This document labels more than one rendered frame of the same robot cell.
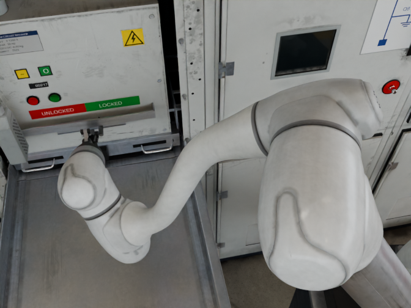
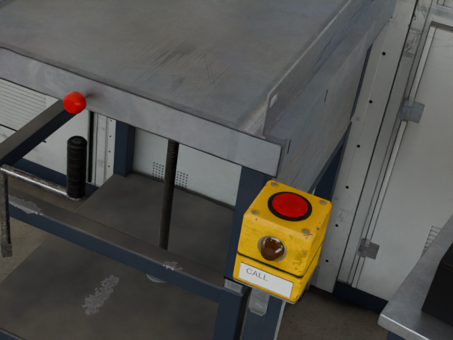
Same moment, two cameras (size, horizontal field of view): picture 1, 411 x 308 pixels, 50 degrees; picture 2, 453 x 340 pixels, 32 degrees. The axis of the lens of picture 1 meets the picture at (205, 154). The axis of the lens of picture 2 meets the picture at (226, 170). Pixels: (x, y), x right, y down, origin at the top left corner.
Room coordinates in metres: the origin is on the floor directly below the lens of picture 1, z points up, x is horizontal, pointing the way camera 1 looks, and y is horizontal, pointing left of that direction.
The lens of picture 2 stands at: (-0.52, -0.46, 1.42)
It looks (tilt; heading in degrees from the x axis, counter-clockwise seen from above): 35 degrees down; 29
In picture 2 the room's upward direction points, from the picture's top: 9 degrees clockwise
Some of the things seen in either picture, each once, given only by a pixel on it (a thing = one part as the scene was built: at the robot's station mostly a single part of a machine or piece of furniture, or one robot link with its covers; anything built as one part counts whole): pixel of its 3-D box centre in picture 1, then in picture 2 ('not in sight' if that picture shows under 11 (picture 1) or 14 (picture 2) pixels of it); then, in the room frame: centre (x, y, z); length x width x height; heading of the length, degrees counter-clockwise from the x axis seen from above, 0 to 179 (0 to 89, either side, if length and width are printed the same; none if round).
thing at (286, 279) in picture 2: not in sight; (282, 240); (0.12, -0.19, 0.85); 0.08 x 0.08 x 0.10; 11
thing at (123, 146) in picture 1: (98, 146); not in sight; (0.96, 0.36, 0.89); 0.54 x 0.05 x 0.06; 101
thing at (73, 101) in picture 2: not in sight; (77, 100); (0.21, 0.21, 0.82); 0.04 x 0.03 x 0.03; 11
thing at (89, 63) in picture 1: (81, 91); not in sight; (0.94, 0.35, 1.15); 0.48 x 0.01 x 0.48; 101
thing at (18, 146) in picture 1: (10, 134); not in sight; (0.84, 0.55, 1.09); 0.08 x 0.05 x 0.17; 11
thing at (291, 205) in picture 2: not in sight; (289, 208); (0.12, -0.19, 0.90); 0.04 x 0.04 x 0.02
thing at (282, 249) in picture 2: not in sight; (269, 251); (0.07, -0.20, 0.87); 0.03 x 0.01 x 0.03; 101
